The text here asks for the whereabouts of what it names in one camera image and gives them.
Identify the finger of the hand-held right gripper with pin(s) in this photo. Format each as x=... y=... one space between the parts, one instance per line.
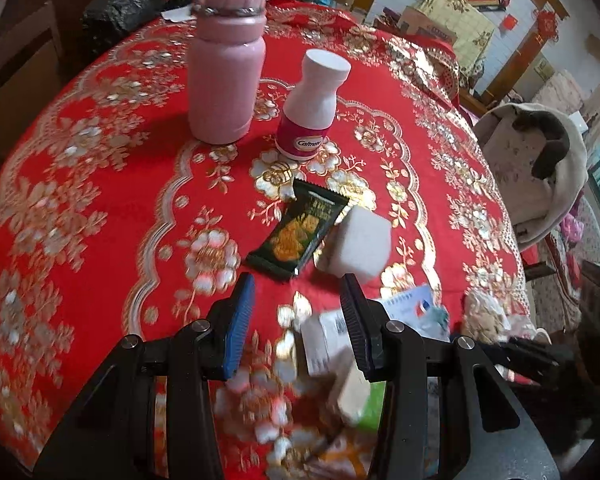
x=540 y=350
x=520 y=367

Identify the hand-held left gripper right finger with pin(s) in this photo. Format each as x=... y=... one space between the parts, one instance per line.
x=352 y=320

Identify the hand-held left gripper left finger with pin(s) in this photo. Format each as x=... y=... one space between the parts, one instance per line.
x=240 y=325

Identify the small white cardboard box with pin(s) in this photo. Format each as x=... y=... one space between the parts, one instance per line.
x=322 y=335

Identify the white and blue medicine box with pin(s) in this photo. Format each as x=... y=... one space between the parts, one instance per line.
x=410 y=305

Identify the tan paper wrapper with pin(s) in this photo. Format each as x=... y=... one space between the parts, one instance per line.
x=352 y=395

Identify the white foam block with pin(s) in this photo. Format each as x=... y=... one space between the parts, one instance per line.
x=360 y=245

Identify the pink clothes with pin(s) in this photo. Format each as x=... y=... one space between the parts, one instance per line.
x=572 y=225

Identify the black snack packet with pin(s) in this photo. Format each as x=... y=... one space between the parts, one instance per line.
x=295 y=230

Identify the red floral tablecloth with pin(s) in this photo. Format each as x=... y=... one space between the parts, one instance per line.
x=130 y=185

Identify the white pill bottle pink label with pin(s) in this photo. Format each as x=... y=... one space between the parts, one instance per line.
x=310 y=110

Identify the pink insulated bottle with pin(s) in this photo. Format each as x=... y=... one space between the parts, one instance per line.
x=225 y=75

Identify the red knot ornament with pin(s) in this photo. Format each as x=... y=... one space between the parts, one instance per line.
x=547 y=25

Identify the gold floral cloth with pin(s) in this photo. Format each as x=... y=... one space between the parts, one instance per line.
x=460 y=25

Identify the wooden chair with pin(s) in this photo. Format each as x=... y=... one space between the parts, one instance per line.
x=20 y=75

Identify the black plastic bag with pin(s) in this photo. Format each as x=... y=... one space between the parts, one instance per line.
x=125 y=5

